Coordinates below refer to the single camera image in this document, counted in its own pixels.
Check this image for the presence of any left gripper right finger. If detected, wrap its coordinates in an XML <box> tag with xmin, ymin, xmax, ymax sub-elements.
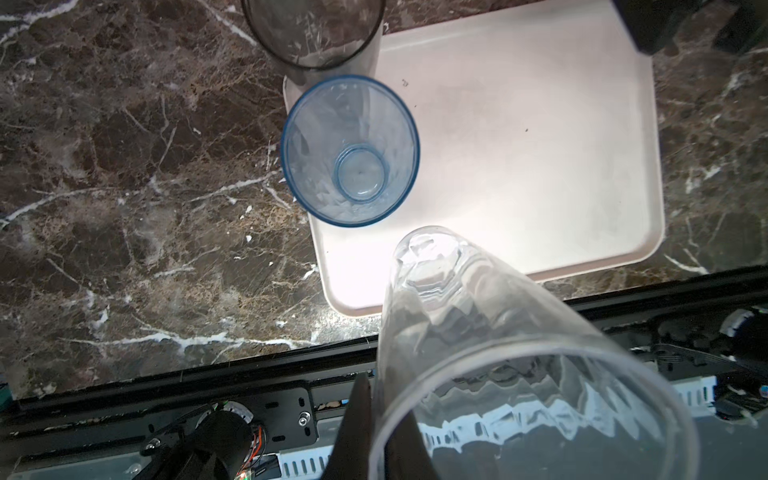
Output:
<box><xmin>385</xmin><ymin>413</ymin><xmax>439</xmax><ymax>480</ymax></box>

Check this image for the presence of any white vented strip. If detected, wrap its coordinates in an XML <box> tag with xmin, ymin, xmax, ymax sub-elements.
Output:
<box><xmin>276</xmin><ymin>376</ymin><xmax>717</xmax><ymax>479</ymax></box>

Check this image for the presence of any blue plastic cup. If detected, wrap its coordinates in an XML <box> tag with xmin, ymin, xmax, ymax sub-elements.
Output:
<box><xmin>280</xmin><ymin>75</ymin><xmax>421</xmax><ymax>228</ymax></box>

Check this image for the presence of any clear plastic cup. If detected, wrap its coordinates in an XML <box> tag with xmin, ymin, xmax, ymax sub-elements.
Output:
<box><xmin>368</xmin><ymin>226</ymin><xmax>700</xmax><ymax>479</ymax></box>

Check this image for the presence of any dark grey plastic cup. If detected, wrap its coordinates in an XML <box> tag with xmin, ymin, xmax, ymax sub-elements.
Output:
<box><xmin>241</xmin><ymin>0</ymin><xmax>386</xmax><ymax>92</ymax></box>

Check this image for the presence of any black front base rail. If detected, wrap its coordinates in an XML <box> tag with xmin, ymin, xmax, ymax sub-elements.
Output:
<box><xmin>1</xmin><ymin>267</ymin><xmax>767</xmax><ymax>479</ymax></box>

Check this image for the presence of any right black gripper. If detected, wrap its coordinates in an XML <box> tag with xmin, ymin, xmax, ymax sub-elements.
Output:
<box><xmin>613</xmin><ymin>0</ymin><xmax>767</xmax><ymax>56</ymax></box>

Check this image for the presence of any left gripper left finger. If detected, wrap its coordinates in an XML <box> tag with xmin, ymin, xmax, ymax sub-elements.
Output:
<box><xmin>321</xmin><ymin>373</ymin><xmax>373</xmax><ymax>480</ymax></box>

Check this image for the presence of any beige plastic tray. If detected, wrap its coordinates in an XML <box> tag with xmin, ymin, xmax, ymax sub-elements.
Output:
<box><xmin>310</xmin><ymin>1</ymin><xmax>664</xmax><ymax>316</ymax></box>

